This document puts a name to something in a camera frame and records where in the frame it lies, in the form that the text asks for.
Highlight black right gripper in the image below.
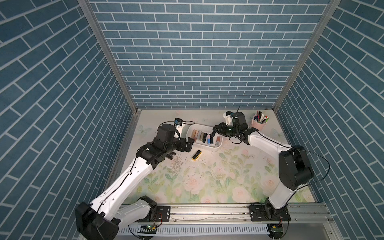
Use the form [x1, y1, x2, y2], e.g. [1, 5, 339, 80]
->
[212, 123, 239, 138]

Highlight beige lip gloss tube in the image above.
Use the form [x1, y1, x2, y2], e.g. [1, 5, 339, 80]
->
[191, 130, 197, 140]

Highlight red lip gloss tube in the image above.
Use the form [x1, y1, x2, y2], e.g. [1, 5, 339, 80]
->
[216, 136, 221, 147]

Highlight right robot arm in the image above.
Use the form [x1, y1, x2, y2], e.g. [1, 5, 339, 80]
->
[213, 111, 314, 219]

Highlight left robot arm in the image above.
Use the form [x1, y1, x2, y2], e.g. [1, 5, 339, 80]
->
[75, 118, 195, 240]

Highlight white storage box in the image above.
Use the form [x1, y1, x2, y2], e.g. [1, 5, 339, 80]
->
[186, 124, 224, 150]

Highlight pink metal pen bucket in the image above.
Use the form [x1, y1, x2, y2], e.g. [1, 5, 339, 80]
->
[251, 119, 266, 132]

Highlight left green circuit board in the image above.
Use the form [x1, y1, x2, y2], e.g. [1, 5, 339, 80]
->
[138, 225, 158, 235]

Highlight green circuit board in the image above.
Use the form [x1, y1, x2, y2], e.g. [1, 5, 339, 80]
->
[267, 224, 284, 240]
[138, 225, 158, 235]

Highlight right green circuit board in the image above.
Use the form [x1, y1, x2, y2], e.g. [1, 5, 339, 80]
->
[267, 224, 284, 240]

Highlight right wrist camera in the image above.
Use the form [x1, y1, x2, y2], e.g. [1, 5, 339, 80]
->
[223, 111, 233, 126]

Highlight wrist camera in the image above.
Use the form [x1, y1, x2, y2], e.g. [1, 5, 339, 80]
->
[223, 111, 233, 126]
[174, 118, 185, 139]

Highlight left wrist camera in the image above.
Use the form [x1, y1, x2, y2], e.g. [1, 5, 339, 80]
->
[174, 118, 185, 139]

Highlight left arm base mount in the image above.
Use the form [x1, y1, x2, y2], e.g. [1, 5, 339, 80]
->
[137, 206, 171, 223]

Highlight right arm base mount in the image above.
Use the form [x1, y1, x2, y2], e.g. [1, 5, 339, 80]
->
[249, 203, 291, 222]

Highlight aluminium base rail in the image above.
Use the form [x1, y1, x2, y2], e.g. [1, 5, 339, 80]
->
[77, 203, 343, 240]

